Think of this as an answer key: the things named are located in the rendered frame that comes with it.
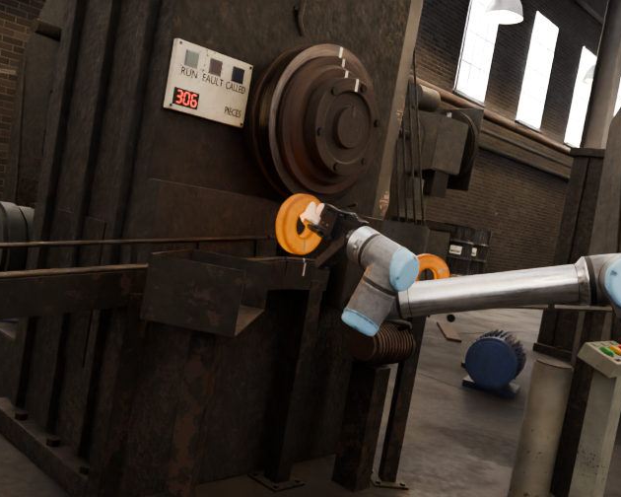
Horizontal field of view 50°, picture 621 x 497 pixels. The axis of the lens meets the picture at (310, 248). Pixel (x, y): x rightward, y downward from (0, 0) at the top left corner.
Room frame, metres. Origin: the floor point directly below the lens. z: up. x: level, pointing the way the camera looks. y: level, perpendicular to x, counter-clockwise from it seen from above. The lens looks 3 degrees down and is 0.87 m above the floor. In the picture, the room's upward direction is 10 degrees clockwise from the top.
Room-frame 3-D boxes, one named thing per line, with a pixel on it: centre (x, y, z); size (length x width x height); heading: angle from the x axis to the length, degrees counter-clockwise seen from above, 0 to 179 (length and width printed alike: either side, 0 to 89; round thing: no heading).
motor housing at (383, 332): (2.18, -0.29, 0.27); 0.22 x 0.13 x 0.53; 137
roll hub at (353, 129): (1.97, -0.04, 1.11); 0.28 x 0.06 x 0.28; 137
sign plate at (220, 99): (1.86, 0.35, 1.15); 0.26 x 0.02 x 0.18; 137
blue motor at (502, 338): (3.96, -1.21, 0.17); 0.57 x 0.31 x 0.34; 157
